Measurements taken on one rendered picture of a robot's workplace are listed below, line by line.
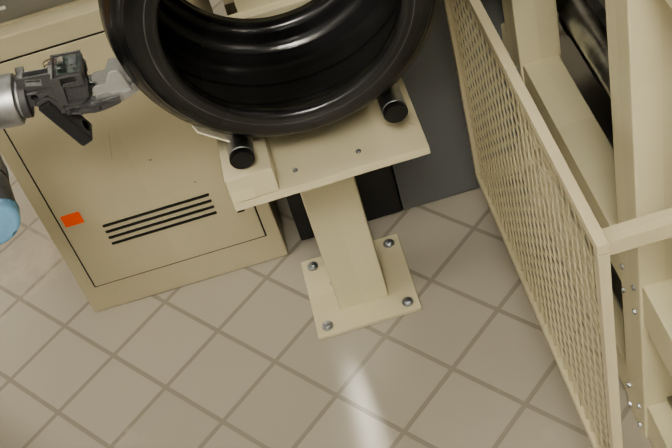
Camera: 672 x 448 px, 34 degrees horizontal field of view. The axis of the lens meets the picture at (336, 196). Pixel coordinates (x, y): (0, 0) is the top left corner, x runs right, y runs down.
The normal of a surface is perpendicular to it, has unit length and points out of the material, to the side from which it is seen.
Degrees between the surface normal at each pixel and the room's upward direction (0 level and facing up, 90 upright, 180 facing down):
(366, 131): 0
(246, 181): 90
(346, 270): 90
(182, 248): 90
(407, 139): 0
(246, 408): 0
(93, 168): 90
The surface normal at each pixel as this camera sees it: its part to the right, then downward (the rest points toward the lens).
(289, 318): -0.22, -0.69
